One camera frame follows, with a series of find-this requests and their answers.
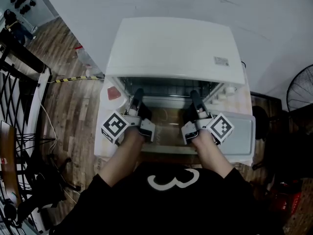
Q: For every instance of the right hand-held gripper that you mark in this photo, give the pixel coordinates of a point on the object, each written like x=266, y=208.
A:
x=221, y=128

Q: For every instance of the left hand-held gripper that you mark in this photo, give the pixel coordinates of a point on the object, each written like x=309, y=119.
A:
x=115, y=127

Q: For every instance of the metal baking tray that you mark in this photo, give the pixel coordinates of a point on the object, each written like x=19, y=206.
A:
x=242, y=136

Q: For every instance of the person's left forearm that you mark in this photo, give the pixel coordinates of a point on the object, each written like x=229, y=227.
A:
x=122, y=160

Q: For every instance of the person's right forearm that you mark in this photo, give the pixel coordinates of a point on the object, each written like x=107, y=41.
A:
x=212, y=155

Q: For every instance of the white toaster oven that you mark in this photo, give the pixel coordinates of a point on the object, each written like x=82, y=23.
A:
x=173, y=48

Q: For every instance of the person's right hand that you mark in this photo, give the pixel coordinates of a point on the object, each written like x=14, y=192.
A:
x=202, y=110

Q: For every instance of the person's left hand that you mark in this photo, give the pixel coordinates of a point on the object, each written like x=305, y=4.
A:
x=133, y=111

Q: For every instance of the white plate with red piece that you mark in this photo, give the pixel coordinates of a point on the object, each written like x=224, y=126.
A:
x=113, y=94

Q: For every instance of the table with checked cloth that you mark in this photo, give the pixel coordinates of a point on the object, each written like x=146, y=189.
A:
x=107, y=141

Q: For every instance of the large clear water bottle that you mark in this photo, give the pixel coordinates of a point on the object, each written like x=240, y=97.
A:
x=85, y=57

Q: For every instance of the black armchair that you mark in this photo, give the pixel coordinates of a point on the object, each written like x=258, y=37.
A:
x=288, y=146

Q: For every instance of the person's black printed shirt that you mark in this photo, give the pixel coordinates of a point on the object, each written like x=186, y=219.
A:
x=166, y=204

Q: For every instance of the black metal railing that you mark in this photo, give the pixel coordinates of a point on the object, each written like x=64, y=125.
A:
x=14, y=94

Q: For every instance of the black office chair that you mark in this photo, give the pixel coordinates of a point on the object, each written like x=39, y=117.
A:
x=46, y=190

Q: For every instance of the red plastic crate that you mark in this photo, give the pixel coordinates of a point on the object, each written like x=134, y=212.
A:
x=292, y=202

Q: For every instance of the brown wooden desk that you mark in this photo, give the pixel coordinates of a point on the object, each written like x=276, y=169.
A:
x=9, y=160

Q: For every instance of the black pedestal fan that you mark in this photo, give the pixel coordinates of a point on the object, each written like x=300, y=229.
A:
x=300, y=89

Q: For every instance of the white wall panel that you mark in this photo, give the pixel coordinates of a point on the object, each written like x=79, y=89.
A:
x=46, y=11

